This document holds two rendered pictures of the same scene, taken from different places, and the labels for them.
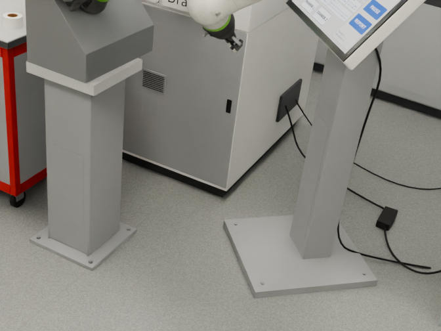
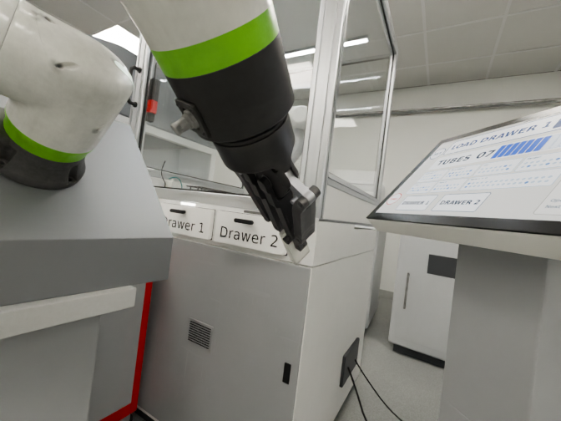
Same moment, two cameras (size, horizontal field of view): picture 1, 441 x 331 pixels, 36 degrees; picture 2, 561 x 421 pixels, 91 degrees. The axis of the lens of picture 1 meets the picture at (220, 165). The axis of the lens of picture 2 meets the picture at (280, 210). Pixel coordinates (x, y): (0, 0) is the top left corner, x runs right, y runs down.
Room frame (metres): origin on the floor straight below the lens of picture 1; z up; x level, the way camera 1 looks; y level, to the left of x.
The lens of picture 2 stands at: (1.68, -0.01, 0.95)
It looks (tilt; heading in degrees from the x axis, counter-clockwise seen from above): 0 degrees down; 6
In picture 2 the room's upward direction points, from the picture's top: 7 degrees clockwise
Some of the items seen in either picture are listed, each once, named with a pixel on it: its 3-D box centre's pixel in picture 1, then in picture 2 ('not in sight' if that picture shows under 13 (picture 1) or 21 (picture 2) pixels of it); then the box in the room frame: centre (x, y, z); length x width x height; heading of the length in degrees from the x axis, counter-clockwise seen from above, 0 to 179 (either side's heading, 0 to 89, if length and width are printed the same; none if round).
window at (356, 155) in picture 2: not in sight; (368, 94); (2.95, -0.21, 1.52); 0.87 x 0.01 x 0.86; 156
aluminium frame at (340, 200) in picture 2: not in sight; (274, 114); (3.14, 0.24, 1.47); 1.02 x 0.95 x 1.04; 66
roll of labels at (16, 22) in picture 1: (12, 20); not in sight; (2.37, 0.83, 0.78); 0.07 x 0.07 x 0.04
